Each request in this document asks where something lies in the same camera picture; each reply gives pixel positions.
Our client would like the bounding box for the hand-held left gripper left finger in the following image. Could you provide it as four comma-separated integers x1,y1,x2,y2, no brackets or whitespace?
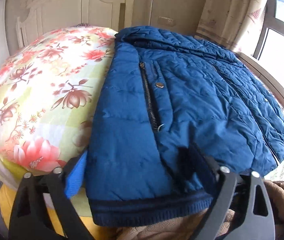
8,151,95,240

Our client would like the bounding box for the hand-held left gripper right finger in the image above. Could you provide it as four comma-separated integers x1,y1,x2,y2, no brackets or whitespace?
179,142,275,240

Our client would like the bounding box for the blue quilted jacket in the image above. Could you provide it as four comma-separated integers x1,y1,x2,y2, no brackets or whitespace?
85,26,284,227

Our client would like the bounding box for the brown fleece blanket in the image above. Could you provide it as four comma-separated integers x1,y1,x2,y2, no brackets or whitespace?
117,180,284,240

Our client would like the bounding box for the yellow bed sheet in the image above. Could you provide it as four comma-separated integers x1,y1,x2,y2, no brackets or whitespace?
0,182,117,240

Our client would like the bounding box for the floral quilt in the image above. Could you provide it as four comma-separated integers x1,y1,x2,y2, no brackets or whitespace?
0,26,117,173

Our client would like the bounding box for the dark-framed window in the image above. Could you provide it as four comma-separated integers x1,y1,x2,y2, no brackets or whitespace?
253,0,284,80

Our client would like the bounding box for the printed curtain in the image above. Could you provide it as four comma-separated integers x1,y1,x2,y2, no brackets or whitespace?
196,0,270,53

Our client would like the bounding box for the white bed headboard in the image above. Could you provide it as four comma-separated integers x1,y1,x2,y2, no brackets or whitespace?
16,0,135,48

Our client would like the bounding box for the wall socket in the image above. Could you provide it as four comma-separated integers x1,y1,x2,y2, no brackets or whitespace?
158,16,176,27

